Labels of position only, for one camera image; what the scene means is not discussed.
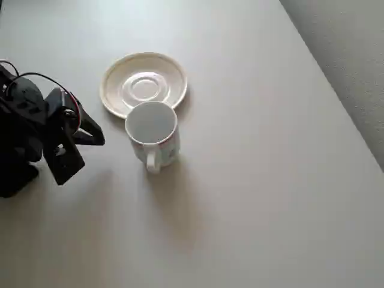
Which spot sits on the cream ceramic saucer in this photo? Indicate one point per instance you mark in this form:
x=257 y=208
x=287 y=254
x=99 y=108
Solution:
x=144 y=78

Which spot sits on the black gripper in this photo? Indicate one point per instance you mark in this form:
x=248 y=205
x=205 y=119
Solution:
x=61 y=150

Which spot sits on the white ceramic mug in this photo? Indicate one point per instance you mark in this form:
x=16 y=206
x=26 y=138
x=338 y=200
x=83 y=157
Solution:
x=150 y=123

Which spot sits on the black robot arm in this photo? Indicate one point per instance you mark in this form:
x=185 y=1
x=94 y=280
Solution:
x=18 y=126

